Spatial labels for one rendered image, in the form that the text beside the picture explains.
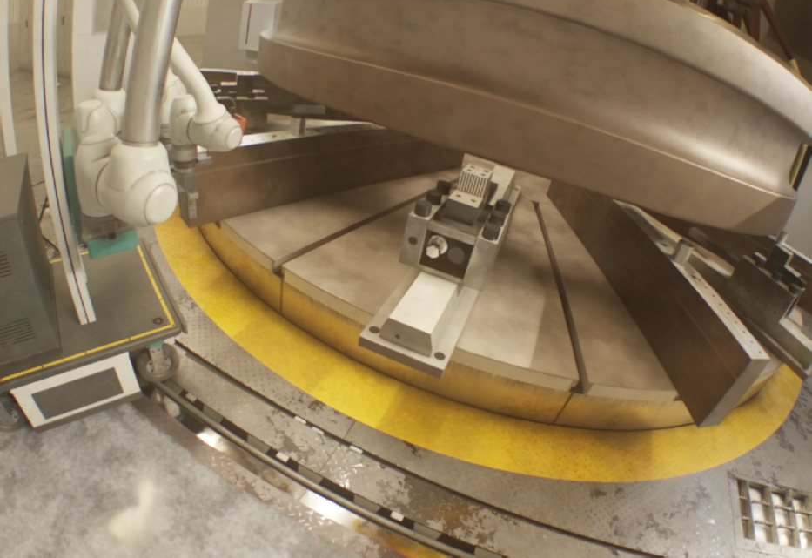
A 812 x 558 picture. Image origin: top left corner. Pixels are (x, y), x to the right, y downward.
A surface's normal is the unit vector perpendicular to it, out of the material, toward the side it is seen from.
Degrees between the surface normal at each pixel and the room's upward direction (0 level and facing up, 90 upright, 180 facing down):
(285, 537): 0
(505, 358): 0
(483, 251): 90
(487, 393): 90
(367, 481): 0
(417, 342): 90
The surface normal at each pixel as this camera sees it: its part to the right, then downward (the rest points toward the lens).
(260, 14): -0.39, 0.41
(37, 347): 0.66, 0.48
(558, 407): -0.15, 0.48
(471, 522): 0.18, -0.84
